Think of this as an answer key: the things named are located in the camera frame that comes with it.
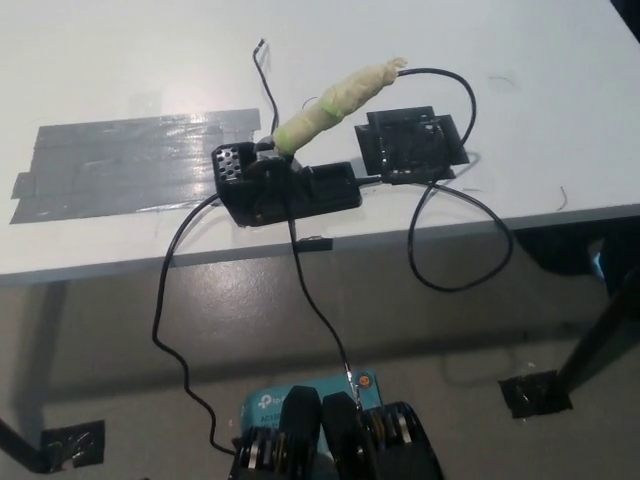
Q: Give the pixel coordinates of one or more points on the teal tp-link box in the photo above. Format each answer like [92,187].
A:
[265,400]

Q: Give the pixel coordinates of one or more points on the black robot torso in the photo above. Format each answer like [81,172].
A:
[340,440]

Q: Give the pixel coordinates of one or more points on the grey table leg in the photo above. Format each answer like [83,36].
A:
[42,350]

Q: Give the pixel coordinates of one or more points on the dark object with blue patch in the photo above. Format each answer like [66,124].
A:
[565,255]

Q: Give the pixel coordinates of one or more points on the black tape square patch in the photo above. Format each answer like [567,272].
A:
[410,145]

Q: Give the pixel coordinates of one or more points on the black floor tape patch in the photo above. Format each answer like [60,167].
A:
[530,397]
[75,445]

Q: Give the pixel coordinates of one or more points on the large grey tape patch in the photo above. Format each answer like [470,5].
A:
[125,160]

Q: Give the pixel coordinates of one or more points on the black stand leg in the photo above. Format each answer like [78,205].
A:
[600,335]
[20,442]

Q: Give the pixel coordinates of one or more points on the black soldering iron base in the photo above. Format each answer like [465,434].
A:
[320,196]

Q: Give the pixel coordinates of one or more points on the small black tape strip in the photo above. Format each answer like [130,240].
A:
[316,245]

